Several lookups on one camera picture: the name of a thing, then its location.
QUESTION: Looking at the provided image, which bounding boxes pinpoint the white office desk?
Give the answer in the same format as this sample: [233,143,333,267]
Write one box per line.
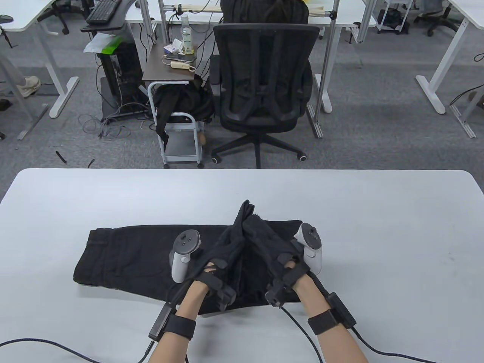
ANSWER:
[125,0,379,44]
[0,0,81,118]
[416,0,484,115]

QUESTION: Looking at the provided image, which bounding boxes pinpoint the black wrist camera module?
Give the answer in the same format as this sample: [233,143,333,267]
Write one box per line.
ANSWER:
[307,292,357,336]
[149,304,197,341]

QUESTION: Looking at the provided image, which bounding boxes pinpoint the aluminium frame post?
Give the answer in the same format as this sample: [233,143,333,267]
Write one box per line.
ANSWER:
[136,0,156,48]
[307,0,340,139]
[157,0,171,45]

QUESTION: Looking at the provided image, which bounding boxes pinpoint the person's left hand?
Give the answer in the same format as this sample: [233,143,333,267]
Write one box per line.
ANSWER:
[193,226,248,311]

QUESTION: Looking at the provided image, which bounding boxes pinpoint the black keyboard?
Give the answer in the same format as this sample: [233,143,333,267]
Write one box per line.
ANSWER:
[86,0,122,25]

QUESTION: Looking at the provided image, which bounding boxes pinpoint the black computer tower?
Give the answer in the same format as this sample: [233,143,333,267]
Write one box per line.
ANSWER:
[98,42,149,121]

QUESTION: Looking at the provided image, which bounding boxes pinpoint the green white plastic bag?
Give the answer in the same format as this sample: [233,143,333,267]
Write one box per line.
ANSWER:
[83,32,125,55]

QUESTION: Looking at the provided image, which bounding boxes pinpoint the black mesh office chair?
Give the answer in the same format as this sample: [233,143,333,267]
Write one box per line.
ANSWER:
[209,23,321,169]

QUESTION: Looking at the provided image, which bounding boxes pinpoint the white wire cart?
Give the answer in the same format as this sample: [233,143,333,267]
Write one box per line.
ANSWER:
[377,0,414,35]

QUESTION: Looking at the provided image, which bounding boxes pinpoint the black bag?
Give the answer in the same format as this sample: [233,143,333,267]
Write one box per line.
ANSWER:
[382,8,407,33]

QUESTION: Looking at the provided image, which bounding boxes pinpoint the white cart with brown top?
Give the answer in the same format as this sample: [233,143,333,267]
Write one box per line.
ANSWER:
[142,43,206,169]

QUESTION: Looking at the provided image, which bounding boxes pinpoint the tangle of floor cables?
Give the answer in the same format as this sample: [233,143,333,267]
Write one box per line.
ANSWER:
[78,102,152,138]

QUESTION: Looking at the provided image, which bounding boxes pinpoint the person's right hand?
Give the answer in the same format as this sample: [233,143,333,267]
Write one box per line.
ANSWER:
[243,217,311,307]

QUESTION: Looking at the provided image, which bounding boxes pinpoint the black trousers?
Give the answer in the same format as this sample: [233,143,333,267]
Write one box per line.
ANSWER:
[73,200,326,316]

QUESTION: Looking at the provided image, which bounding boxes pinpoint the black draped jacket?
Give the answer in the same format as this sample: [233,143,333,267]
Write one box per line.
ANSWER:
[153,74,216,146]

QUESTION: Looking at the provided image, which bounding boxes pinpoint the grey white hand controller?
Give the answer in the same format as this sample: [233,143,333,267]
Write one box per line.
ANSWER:
[169,230,202,283]
[293,222,324,276]

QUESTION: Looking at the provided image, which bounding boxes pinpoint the black keyboard tray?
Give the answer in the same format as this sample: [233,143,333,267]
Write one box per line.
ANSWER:
[80,0,138,34]

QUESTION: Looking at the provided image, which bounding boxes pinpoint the long black braided cable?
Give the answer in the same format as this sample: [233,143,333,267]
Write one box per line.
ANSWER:
[0,338,155,363]
[350,328,441,363]

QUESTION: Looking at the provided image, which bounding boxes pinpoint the person's right forearm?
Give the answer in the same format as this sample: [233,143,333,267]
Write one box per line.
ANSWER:
[291,274,369,363]

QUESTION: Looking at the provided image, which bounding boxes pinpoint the black swivel chair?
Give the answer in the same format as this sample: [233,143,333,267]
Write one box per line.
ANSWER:
[414,0,460,37]
[38,0,95,35]

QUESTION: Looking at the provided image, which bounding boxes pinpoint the aluminium floor rail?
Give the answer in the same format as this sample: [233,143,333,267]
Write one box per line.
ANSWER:
[449,85,484,139]

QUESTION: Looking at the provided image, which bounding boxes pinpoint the clear plastic bottle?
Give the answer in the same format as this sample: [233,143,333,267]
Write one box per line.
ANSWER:
[180,14,194,54]

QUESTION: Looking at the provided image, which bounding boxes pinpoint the person's left forearm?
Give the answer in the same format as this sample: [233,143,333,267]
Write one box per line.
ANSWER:
[149,282,211,363]

